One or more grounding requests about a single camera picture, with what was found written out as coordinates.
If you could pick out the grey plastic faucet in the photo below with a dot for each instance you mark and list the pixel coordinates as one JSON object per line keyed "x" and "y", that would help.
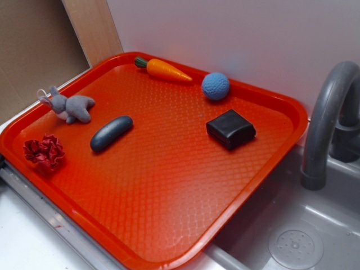
{"x": 334, "y": 125}

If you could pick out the red crumpled fabric flower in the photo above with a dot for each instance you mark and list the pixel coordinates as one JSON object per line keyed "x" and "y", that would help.
{"x": 47, "y": 153}

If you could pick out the orange toy carrot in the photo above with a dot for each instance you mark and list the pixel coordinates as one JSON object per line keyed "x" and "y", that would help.
{"x": 161, "y": 69}

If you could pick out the grey plush bunny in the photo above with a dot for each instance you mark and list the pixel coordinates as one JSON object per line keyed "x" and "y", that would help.
{"x": 68, "y": 109}

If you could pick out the wooden corner post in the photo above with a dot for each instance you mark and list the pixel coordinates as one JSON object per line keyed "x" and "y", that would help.
{"x": 95, "y": 29}

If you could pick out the blue textured ball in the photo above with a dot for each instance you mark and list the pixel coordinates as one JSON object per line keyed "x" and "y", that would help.
{"x": 215, "y": 86}

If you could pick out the orange plastic tray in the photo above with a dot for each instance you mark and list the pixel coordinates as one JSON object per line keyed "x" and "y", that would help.
{"x": 157, "y": 195}

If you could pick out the black square block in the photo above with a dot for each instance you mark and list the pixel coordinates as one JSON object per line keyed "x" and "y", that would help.
{"x": 231, "y": 129}

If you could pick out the grey plastic sink basin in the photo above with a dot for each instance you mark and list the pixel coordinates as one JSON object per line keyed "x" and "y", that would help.
{"x": 285, "y": 226}

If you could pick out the dark grey oblong toy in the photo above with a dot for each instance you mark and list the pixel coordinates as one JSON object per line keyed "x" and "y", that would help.
{"x": 110, "y": 132}

